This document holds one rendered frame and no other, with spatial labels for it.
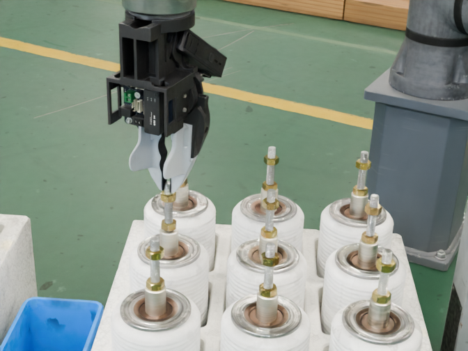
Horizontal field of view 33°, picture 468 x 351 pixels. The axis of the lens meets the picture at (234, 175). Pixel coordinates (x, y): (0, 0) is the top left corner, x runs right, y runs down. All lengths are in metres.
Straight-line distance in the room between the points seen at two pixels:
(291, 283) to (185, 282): 0.12
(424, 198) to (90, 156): 0.76
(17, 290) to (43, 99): 1.02
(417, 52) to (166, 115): 0.64
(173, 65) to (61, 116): 1.19
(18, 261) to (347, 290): 0.48
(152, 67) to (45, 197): 0.85
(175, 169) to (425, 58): 0.59
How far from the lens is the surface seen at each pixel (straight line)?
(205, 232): 1.05
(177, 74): 0.83
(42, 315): 1.14
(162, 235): 0.94
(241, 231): 1.04
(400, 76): 1.36
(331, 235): 1.04
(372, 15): 2.86
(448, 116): 1.33
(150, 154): 0.90
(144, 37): 0.79
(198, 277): 0.94
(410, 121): 1.36
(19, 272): 1.17
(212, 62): 0.89
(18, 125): 1.97
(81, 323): 1.13
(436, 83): 1.34
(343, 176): 1.73
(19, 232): 1.16
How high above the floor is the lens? 0.76
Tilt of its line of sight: 27 degrees down
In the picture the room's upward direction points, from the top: 2 degrees clockwise
